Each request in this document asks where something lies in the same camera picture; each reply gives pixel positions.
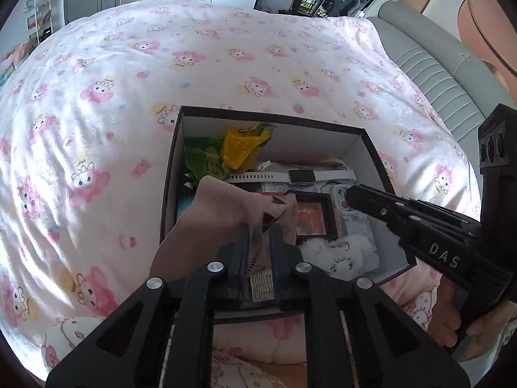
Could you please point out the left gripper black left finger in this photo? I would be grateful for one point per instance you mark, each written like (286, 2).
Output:
(162, 335)

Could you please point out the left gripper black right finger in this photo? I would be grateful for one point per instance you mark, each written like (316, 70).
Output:
(355, 335)

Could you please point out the white fluffy plush toy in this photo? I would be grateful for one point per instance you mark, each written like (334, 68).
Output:
(345, 258)

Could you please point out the black square frame case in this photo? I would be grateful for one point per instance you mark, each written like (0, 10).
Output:
(315, 216)

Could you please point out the pink patterned cloth garment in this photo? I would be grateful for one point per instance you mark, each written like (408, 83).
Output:
(222, 214)

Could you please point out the white smart watch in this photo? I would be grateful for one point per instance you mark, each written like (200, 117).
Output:
(293, 176)

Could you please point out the green yellow corn snack bag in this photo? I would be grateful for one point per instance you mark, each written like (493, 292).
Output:
(220, 158)

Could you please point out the person's right hand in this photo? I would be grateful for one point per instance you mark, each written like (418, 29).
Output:
(446, 322)

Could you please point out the phone case in packaging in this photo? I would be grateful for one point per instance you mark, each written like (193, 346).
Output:
(349, 221)

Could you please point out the red portrait card packet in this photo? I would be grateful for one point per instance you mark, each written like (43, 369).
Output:
(287, 225)

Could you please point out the grey padded headboard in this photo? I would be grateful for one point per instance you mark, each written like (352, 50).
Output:
(457, 84)

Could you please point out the black pink product box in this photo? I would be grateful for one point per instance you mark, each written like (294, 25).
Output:
(186, 197)

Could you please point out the black cardboard storage box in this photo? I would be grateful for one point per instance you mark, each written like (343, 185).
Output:
(292, 139)

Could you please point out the pink cartoon print blanket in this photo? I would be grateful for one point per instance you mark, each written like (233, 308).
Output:
(87, 123)

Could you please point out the white shelf rack with toys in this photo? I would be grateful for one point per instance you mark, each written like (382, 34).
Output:
(39, 20)

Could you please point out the round pink wall decoration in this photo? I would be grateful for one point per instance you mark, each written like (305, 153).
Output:
(486, 30)

